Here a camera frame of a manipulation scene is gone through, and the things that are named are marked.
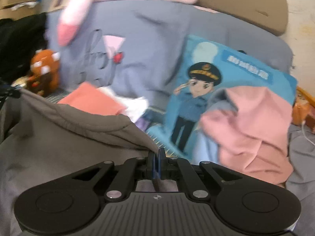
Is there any black jacket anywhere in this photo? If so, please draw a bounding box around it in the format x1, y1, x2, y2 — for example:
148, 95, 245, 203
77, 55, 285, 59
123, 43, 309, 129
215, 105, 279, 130
0, 12, 50, 84

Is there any grey duvet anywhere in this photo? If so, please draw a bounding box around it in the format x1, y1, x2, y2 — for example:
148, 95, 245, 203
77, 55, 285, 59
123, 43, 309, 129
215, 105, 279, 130
285, 123, 315, 227

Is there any blue cartoon officer pillow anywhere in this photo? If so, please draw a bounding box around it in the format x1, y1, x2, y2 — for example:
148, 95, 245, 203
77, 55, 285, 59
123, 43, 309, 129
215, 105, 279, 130
145, 34, 298, 160

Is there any orange bag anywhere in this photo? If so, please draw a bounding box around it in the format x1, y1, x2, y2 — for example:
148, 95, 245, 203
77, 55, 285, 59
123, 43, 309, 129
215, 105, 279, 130
292, 87, 315, 126

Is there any grey garment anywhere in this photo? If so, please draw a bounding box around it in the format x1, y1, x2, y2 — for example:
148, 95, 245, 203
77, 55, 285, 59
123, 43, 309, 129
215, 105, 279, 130
0, 88, 183, 236

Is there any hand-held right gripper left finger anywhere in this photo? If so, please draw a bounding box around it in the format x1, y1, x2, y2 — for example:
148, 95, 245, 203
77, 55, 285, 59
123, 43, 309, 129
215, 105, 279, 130
71, 150, 158, 202

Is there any pink and blue hoodie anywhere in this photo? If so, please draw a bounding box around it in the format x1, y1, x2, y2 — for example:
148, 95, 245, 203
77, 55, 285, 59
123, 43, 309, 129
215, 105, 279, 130
192, 86, 294, 187

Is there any white cable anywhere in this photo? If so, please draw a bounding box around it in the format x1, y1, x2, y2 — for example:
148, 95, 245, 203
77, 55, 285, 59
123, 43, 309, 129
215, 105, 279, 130
301, 120, 315, 145

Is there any white folded cloth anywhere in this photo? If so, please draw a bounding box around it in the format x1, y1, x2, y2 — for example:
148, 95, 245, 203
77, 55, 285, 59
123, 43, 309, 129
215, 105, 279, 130
98, 86, 150, 123

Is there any tan cushion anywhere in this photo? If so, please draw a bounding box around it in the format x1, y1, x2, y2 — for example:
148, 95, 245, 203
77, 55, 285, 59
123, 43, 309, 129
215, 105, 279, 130
197, 0, 289, 36

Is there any purple folded cloth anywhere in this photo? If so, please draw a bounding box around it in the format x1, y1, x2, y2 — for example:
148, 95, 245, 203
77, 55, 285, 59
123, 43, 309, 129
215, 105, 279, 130
134, 117, 148, 131

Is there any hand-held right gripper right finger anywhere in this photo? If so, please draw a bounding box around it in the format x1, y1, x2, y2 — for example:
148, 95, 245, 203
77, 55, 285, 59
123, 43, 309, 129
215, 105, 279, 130
158, 148, 244, 201

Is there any red panda plush toy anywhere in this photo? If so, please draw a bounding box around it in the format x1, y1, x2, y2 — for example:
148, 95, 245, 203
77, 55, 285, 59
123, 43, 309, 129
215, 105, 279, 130
27, 49, 62, 96

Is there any pink fluffy towel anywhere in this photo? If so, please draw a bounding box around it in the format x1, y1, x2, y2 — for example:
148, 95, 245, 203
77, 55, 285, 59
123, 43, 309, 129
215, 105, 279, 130
57, 82, 128, 116

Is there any pink plush toy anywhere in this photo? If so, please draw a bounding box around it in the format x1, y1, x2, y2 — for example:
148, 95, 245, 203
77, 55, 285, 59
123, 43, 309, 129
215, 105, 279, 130
57, 0, 197, 46

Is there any grey-blue script-print pillow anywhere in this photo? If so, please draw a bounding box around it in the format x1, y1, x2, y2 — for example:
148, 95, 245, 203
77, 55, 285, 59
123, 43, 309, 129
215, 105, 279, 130
45, 0, 294, 109

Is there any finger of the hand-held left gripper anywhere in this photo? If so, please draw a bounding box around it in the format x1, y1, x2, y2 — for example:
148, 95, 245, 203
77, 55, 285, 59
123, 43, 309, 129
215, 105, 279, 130
0, 79, 20, 99

